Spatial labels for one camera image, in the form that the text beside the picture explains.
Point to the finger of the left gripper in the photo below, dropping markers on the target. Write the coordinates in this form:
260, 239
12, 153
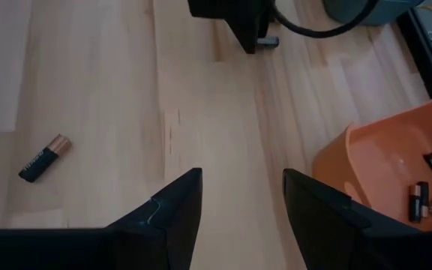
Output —
248, 35

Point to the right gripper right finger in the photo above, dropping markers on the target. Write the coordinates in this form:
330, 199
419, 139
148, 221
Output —
351, 247

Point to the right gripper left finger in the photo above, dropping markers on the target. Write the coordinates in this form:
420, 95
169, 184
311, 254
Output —
88, 251

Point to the orange plastic bin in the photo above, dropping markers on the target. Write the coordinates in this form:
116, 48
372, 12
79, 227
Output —
388, 161

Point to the teal plastic bin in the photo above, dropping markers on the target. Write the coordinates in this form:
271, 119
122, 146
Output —
369, 13

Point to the black aluminium rig frame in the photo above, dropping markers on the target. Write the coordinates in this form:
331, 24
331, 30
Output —
422, 56

